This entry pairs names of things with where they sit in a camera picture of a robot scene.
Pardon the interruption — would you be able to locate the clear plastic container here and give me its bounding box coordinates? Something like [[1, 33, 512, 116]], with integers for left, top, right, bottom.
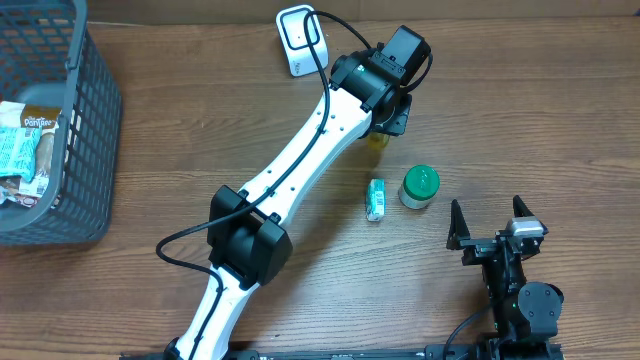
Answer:
[[367, 132, 390, 151]]

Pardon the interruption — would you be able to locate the green lid spice jar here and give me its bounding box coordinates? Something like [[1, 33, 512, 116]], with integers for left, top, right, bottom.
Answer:
[[398, 164, 440, 210]]

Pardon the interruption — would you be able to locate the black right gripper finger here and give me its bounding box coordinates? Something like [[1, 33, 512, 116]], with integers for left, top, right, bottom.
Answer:
[[446, 199, 471, 250], [513, 195, 548, 235]]

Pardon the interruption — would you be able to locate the brown white snack wrapper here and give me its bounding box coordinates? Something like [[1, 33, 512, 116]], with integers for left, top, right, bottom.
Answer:
[[1, 133, 55, 208]]

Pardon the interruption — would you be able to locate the white barcode scanner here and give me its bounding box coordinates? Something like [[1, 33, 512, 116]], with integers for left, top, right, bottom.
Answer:
[[275, 4, 329, 77]]

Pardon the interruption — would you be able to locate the brown Pantree snack packet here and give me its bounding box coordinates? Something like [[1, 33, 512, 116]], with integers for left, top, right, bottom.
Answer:
[[0, 101, 61, 133]]

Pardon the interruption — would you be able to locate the grey plastic mesh basket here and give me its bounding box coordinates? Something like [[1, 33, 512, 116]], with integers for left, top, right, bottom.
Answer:
[[1, 0, 123, 246]]

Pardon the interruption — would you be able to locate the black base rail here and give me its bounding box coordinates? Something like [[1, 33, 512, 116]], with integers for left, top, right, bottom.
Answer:
[[119, 345, 565, 360]]

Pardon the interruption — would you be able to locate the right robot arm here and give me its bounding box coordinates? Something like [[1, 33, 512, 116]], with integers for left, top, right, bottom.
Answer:
[[441, 196, 564, 359]]

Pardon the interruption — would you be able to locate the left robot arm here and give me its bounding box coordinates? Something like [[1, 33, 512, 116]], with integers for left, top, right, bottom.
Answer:
[[162, 26, 433, 359]]

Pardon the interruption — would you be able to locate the teal small carton box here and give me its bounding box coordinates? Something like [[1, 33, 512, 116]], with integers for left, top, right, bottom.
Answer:
[[365, 178, 386, 222]]

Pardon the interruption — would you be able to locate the teal white snack packet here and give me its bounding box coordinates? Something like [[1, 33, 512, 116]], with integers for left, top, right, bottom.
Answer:
[[1, 127, 42, 181]]

